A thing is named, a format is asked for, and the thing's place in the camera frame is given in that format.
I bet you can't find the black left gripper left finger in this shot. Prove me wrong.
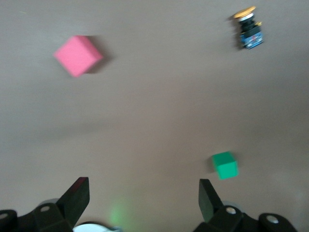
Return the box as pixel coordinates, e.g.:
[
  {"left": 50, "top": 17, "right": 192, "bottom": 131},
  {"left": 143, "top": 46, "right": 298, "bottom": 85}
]
[{"left": 0, "top": 176, "right": 90, "bottom": 232}]

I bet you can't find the orange push button switch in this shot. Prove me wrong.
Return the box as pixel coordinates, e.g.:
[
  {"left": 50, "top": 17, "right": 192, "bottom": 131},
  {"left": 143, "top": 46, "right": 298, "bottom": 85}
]
[{"left": 232, "top": 6, "right": 264, "bottom": 51}]

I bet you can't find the green foam cube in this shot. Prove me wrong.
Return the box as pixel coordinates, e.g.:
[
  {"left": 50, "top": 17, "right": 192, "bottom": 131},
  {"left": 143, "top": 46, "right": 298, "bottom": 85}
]
[{"left": 211, "top": 151, "right": 239, "bottom": 180}]

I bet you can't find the brown table cover cloth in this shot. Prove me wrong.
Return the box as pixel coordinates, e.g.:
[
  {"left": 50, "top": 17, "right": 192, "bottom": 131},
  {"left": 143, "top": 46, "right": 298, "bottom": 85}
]
[{"left": 0, "top": 0, "right": 309, "bottom": 232}]

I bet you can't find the pink foam cube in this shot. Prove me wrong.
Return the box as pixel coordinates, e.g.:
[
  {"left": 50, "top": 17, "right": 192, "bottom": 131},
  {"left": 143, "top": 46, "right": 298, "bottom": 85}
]
[{"left": 53, "top": 35, "right": 104, "bottom": 78}]

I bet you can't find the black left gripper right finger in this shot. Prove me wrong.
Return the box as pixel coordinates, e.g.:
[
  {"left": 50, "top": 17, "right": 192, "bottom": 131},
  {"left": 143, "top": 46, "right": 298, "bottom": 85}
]
[{"left": 198, "top": 178, "right": 299, "bottom": 232}]

